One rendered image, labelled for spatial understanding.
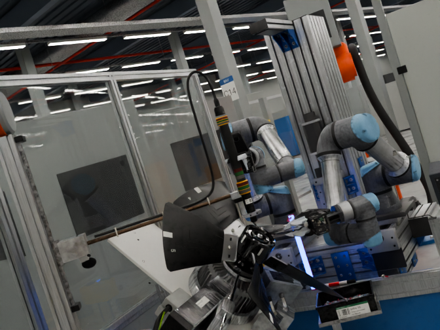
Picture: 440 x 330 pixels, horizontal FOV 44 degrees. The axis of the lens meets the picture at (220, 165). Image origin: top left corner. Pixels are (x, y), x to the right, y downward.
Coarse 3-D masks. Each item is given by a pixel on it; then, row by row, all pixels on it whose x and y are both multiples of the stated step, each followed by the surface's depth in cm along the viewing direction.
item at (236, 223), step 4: (236, 220) 193; (232, 224) 192; (236, 224) 192; (240, 224) 191; (228, 228) 192; (232, 228) 191; (236, 228) 191; (240, 228) 190; (224, 232) 191; (228, 232) 191; (232, 232) 190; (236, 232) 190; (240, 232) 189
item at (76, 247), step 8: (56, 240) 184; (64, 240) 183; (72, 240) 182; (80, 240) 182; (56, 248) 182; (64, 248) 182; (72, 248) 182; (80, 248) 182; (88, 248) 185; (64, 256) 182; (72, 256) 182; (80, 256) 182; (64, 264) 183
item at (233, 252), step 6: (228, 234) 180; (234, 234) 182; (228, 240) 180; (234, 240) 182; (228, 246) 180; (234, 246) 182; (228, 252) 180; (234, 252) 181; (222, 258) 178; (228, 258) 180; (234, 258) 181
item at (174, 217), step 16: (176, 208) 173; (176, 224) 170; (192, 224) 173; (208, 224) 177; (176, 240) 168; (192, 240) 171; (208, 240) 175; (176, 256) 166; (192, 256) 170; (208, 256) 174
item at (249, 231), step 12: (252, 228) 186; (240, 240) 182; (252, 240) 178; (264, 240) 183; (240, 252) 181; (252, 252) 179; (264, 252) 179; (228, 264) 183; (240, 264) 183; (252, 264) 183
